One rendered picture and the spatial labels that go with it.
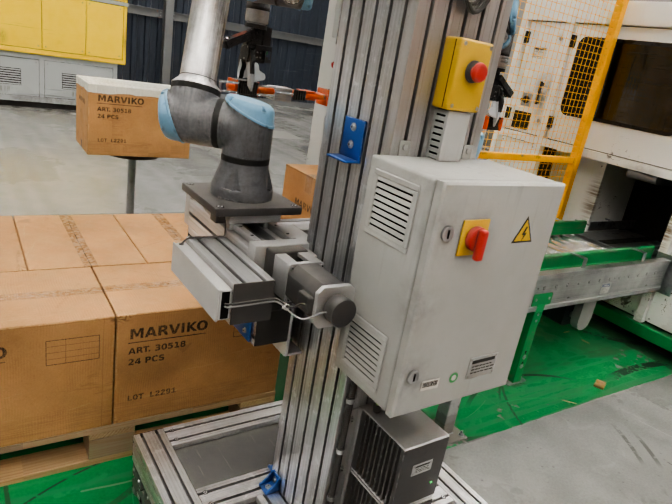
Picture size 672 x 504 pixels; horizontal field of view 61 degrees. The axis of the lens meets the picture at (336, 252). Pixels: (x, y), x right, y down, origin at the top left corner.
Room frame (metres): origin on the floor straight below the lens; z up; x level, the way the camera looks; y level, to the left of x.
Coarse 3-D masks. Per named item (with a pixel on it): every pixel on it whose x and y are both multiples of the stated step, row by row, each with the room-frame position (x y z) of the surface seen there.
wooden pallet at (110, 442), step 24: (192, 408) 1.69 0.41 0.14; (240, 408) 1.80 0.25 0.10; (96, 432) 1.50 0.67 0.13; (120, 432) 1.55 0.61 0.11; (24, 456) 1.46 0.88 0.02; (48, 456) 1.48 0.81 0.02; (72, 456) 1.50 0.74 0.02; (96, 456) 1.50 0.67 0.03; (120, 456) 1.55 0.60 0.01; (0, 480) 1.35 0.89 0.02; (24, 480) 1.38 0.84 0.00
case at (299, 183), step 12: (288, 168) 2.25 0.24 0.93; (300, 168) 2.22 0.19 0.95; (312, 168) 2.26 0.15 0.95; (288, 180) 2.24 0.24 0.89; (300, 180) 2.16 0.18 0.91; (312, 180) 2.09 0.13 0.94; (288, 192) 2.23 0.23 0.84; (300, 192) 2.15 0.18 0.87; (312, 192) 2.08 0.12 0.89; (300, 204) 2.14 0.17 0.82; (288, 216) 2.21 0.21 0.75; (300, 216) 2.13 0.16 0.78
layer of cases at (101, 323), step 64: (0, 256) 1.81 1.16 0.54; (64, 256) 1.90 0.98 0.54; (128, 256) 2.00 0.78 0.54; (0, 320) 1.40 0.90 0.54; (64, 320) 1.46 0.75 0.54; (128, 320) 1.55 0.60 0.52; (192, 320) 1.67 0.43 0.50; (0, 384) 1.35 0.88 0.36; (64, 384) 1.45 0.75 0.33; (128, 384) 1.56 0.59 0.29; (192, 384) 1.69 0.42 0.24; (256, 384) 1.83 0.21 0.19
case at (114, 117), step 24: (96, 96) 3.22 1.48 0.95; (120, 96) 3.29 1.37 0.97; (144, 96) 3.37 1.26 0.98; (96, 120) 3.22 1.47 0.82; (120, 120) 3.30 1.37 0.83; (144, 120) 3.37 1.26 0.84; (96, 144) 3.22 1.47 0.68; (120, 144) 3.30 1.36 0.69; (144, 144) 3.38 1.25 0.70; (168, 144) 3.46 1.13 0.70
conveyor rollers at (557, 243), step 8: (552, 240) 3.33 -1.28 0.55; (560, 240) 3.38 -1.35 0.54; (568, 240) 3.43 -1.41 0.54; (576, 240) 3.48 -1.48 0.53; (584, 240) 3.46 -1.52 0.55; (552, 248) 3.20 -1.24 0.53; (560, 248) 3.17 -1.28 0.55; (568, 248) 3.22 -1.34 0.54; (576, 248) 3.28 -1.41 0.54; (584, 248) 3.26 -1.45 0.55; (592, 248) 3.30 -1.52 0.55; (600, 248) 3.35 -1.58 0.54
